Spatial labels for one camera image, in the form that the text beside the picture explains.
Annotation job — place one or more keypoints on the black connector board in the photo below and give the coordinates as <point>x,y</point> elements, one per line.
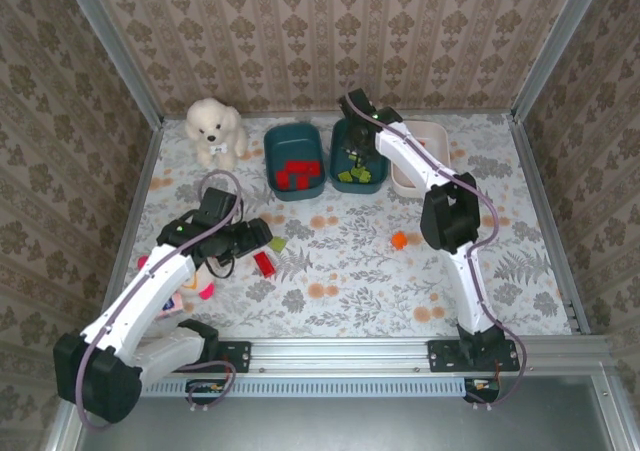
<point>205,393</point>
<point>482,388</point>

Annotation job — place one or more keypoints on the long green lego brick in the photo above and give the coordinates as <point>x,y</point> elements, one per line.
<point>367,175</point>

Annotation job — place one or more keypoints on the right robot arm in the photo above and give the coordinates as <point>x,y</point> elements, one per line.
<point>465,296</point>

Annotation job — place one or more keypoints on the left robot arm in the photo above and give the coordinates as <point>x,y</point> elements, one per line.
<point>150,302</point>

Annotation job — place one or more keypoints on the white plastic bin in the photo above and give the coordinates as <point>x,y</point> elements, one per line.
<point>435,138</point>

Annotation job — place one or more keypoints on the white plush dog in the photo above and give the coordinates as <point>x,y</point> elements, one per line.
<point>215,131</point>

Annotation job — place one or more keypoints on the long aluminum base rail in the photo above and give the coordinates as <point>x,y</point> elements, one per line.
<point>340,353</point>

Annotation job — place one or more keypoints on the pink striped plush doll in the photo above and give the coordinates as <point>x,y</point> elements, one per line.
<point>197,288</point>

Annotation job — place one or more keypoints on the aluminum frame post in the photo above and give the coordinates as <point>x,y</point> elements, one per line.
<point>555,46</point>
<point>115,56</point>

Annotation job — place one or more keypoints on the small pink box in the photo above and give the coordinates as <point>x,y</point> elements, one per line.
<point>173,305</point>

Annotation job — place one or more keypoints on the red lego brick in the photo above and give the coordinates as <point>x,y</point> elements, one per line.
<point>295,165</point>
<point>312,168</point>
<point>302,183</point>
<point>265,264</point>
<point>281,180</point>

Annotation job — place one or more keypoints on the dark teal plastic bin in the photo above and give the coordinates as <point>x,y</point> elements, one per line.
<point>292,141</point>
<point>340,143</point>

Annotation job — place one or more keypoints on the aluminum side rail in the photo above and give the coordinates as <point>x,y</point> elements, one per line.
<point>537,181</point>
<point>142,186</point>

